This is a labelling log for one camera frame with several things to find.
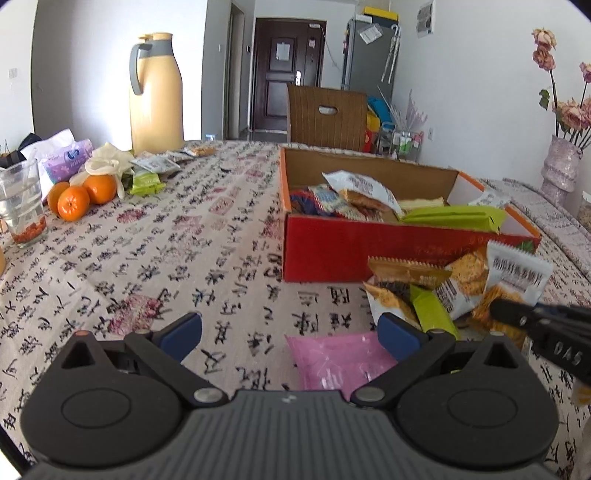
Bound grey refrigerator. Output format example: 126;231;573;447
342;17;402;93

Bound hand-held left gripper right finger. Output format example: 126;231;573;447
352;313;536;409

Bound brown snack packet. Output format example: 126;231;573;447
368;256;453;289

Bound green snack packet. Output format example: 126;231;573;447
401;205;508;235
410;284;460;340

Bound cream crumpled cloth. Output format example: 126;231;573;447
69;143;139;199

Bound white pampas grass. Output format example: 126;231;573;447
392;90;428;134

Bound white cracker packet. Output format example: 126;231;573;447
473;242;554;324

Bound red snack packet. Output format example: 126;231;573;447
290;185;356;217

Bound white snack packet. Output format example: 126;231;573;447
322;171;402;215

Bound red cardboard box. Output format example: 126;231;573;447
278;147;542;283

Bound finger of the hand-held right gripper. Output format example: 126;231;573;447
490;299;546;329

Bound black bag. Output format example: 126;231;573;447
0;134;42;163

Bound white sachet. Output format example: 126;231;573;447
131;154;161;174
157;151;192;168

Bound glass cup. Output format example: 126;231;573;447
0;159;47;247

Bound pink ribbed vase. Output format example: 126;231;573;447
541;135;583;197

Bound white plastic bag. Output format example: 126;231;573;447
21;129;75;160

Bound grey patterned cloth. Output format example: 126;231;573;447
480;178;591;259

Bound white umbrella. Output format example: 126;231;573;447
381;25;400;84

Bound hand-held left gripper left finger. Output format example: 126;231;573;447
41;312;227;408

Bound pink snack packet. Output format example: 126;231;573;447
285;331;398;393

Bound yellow thermos jug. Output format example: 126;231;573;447
129;32;184;155

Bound purple tissue pack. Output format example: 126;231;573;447
39;138;94;185

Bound dried pink rose bouquet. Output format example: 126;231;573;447
532;28;591;151

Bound brown wooden chair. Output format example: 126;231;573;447
287;84;368;152

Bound dark brown door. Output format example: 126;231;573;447
250;18;326;132

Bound cracker snack packet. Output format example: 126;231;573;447
365;281;423;330
399;198;446;211
434;251;490;319

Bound small green packet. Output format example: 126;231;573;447
129;171;166;195

